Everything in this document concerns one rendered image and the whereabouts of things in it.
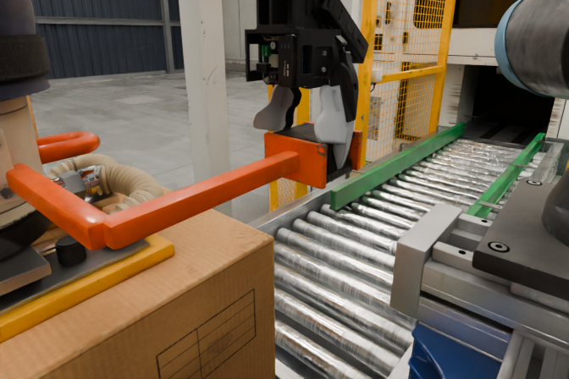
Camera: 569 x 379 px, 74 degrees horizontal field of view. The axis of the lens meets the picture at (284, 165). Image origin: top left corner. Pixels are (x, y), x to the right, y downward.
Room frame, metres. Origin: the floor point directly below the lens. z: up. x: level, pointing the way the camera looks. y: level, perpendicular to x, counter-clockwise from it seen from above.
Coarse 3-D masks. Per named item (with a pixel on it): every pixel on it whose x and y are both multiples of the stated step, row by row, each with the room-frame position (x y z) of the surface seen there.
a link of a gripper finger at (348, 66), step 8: (344, 56) 0.40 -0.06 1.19; (344, 64) 0.40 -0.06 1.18; (352, 64) 0.41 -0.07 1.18; (336, 72) 0.40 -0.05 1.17; (344, 72) 0.40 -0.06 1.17; (352, 72) 0.40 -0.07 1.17; (336, 80) 0.40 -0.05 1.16; (344, 80) 0.40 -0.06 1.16; (352, 80) 0.39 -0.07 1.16; (344, 88) 0.40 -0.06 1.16; (352, 88) 0.39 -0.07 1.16; (344, 96) 0.39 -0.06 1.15; (352, 96) 0.39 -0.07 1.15; (344, 104) 0.39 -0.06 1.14; (352, 104) 0.40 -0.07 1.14; (352, 112) 0.40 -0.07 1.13; (352, 120) 0.40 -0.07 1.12
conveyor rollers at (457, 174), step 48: (480, 144) 2.33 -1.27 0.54; (384, 192) 1.53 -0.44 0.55; (432, 192) 1.55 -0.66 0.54; (480, 192) 1.58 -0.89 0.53; (288, 240) 1.15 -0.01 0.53; (336, 240) 1.13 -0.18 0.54; (384, 240) 1.12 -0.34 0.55; (384, 288) 0.91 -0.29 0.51; (288, 336) 0.69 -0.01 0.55; (336, 336) 0.70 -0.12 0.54; (384, 336) 0.71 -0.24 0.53
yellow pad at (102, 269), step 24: (72, 240) 0.36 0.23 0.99; (144, 240) 0.41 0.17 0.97; (72, 264) 0.35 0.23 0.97; (96, 264) 0.36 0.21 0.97; (120, 264) 0.36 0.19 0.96; (144, 264) 0.38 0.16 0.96; (24, 288) 0.31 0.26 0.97; (48, 288) 0.31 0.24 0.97; (72, 288) 0.32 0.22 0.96; (96, 288) 0.33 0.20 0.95; (0, 312) 0.28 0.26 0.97; (24, 312) 0.29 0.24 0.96; (48, 312) 0.30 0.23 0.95; (0, 336) 0.27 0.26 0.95
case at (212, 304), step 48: (48, 240) 0.45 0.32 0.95; (192, 240) 0.45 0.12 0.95; (240, 240) 0.45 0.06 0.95; (144, 288) 0.34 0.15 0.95; (192, 288) 0.35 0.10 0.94; (240, 288) 0.41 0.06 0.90; (48, 336) 0.28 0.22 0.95; (96, 336) 0.28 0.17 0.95; (144, 336) 0.31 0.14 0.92; (192, 336) 0.35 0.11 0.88; (240, 336) 0.40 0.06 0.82
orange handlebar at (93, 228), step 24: (48, 144) 0.43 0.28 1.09; (72, 144) 0.44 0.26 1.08; (96, 144) 0.47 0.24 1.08; (24, 168) 0.35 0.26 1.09; (240, 168) 0.35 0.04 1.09; (264, 168) 0.35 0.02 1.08; (288, 168) 0.38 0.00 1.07; (24, 192) 0.31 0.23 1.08; (48, 192) 0.29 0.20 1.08; (192, 192) 0.29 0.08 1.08; (216, 192) 0.30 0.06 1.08; (240, 192) 0.33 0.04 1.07; (48, 216) 0.28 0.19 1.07; (72, 216) 0.25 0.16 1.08; (96, 216) 0.25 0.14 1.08; (120, 216) 0.25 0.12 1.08; (144, 216) 0.25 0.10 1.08; (168, 216) 0.27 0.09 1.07; (192, 216) 0.28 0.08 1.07; (96, 240) 0.23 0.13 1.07; (120, 240) 0.24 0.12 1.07
